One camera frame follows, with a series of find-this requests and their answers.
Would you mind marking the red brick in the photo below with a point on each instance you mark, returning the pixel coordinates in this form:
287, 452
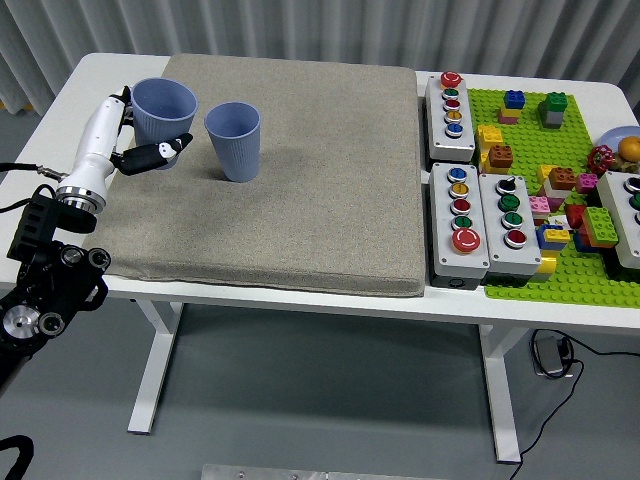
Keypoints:
575, 216

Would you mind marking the green studded baseplate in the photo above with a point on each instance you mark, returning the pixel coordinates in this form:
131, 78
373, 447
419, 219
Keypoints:
530, 145

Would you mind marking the green grey brick stack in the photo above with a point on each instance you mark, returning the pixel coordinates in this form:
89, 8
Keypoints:
552, 112

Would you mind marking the five-button control box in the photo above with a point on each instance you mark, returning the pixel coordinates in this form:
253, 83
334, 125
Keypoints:
450, 260

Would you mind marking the white brick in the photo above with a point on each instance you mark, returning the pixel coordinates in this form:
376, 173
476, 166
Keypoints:
552, 193

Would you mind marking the light pink brick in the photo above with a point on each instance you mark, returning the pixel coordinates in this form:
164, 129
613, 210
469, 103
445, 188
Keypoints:
539, 205

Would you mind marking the blue ribbed cup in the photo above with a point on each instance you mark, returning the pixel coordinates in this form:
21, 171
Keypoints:
235, 145
165, 115

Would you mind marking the white table leg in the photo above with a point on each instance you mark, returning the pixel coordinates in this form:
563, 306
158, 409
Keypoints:
500, 390
155, 360

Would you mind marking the grey-brown fabric mat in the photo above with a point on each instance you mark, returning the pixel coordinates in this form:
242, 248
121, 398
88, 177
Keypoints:
310, 190

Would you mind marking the grey power adapter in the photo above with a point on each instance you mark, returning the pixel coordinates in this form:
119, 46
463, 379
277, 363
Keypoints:
547, 356

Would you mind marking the brown brick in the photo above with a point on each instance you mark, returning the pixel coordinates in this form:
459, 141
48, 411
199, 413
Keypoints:
500, 156

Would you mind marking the grey control box, black buttons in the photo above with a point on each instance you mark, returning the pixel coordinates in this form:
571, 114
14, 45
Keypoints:
620, 225

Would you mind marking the grey pleated curtain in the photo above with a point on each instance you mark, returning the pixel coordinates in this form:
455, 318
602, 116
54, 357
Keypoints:
320, 27

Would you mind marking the light blue plate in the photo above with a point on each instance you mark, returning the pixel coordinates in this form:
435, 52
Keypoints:
612, 136

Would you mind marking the green orange brick stack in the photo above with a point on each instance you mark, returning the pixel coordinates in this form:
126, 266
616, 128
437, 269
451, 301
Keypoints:
600, 227

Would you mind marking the magenta brick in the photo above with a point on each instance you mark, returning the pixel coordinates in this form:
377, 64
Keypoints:
586, 183

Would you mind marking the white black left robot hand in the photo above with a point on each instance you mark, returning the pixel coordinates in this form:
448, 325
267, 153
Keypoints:
95, 145

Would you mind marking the yellow cylinder brick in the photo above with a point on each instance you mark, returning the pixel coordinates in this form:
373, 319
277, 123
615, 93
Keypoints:
546, 265

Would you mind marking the red valve wheel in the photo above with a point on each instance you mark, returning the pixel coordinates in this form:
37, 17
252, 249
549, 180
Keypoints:
600, 159

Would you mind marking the control box with black switch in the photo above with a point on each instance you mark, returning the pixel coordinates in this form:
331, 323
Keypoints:
517, 257

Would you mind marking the orange toy fruit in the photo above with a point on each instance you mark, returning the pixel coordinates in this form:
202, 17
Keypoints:
630, 147

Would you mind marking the blue yellow pink brick stack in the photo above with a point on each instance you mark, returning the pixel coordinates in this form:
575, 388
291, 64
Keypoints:
512, 102

